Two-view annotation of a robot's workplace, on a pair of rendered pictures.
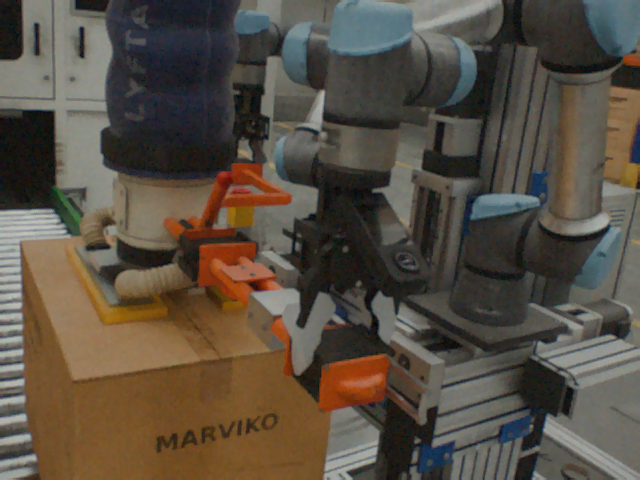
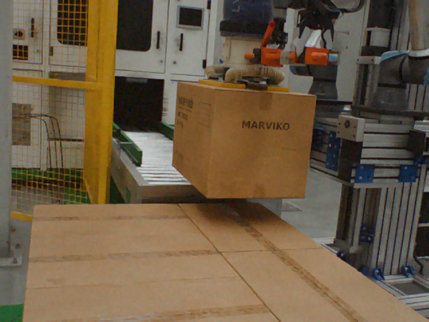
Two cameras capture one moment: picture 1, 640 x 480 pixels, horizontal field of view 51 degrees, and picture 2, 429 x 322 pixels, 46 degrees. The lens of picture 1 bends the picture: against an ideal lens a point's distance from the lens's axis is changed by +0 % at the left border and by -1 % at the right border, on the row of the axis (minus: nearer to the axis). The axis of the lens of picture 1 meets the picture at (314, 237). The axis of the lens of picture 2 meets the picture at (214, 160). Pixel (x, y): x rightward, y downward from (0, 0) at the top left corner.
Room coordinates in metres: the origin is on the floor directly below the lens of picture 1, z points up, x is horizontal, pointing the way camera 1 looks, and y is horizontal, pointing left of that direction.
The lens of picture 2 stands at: (-0.98, -0.11, 1.14)
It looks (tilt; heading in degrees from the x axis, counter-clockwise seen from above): 10 degrees down; 12
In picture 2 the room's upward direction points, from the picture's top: 5 degrees clockwise
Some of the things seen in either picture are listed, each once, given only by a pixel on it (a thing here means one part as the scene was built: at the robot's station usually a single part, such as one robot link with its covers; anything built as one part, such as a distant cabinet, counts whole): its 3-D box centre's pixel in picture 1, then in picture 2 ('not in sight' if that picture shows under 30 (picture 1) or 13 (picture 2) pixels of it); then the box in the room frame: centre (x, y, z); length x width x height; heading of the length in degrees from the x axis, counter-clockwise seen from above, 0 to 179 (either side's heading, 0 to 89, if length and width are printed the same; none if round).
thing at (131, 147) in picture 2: not in sight; (116, 137); (2.45, 1.38, 0.60); 1.60 x 0.10 x 0.09; 31
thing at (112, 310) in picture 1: (111, 270); (220, 80); (1.10, 0.35, 1.10); 0.34 x 0.10 x 0.05; 30
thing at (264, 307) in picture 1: (282, 317); (292, 58); (0.75, 0.03, 1.20); 0.07 x 0.07 x 0.04; 30
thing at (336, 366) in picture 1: (334, 365); (310, 56); (0.63, -0.03, 1.20); 0.08 x 0.07 x 0.05; 30
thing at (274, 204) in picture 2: not in sight; (213, 212); (1.28, 0.37, 0.48); 0.70 x 0.03 x 0.15; 121
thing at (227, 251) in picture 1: (217, 255); (267, 56); (0.94, 0.14, 1.20); 0.10 x 0.08 x 0.06; 120
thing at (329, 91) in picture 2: not in sight; (323, 88); (1.65, -0.07, 1.09); 0.15 x 0.15 x 0.10
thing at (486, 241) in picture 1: (504, 229); (395, 67); (1.23, -0.35, 1.20); 0.13 x 0.12 x 0.14; 50
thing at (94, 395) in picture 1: (156, 383); (235, 135); (1.13, 0.27, 0.87); 0.60 x 0.40 x 0.40; 30
